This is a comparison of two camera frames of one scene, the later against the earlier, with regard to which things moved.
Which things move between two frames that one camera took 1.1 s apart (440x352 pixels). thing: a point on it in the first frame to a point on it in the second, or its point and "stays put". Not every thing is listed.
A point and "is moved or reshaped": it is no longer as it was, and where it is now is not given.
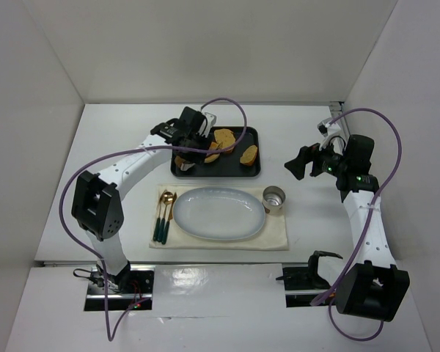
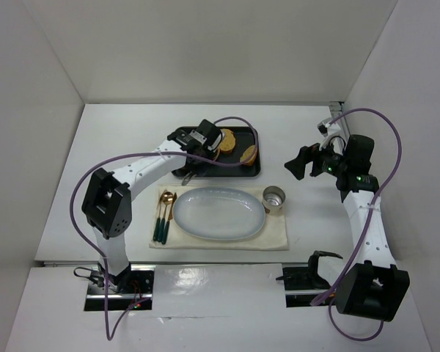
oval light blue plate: (219, 213) stays put
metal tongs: (186, 166) is moved or reshaped
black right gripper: (314, 160) stays put
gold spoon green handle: (167, 199) stays put
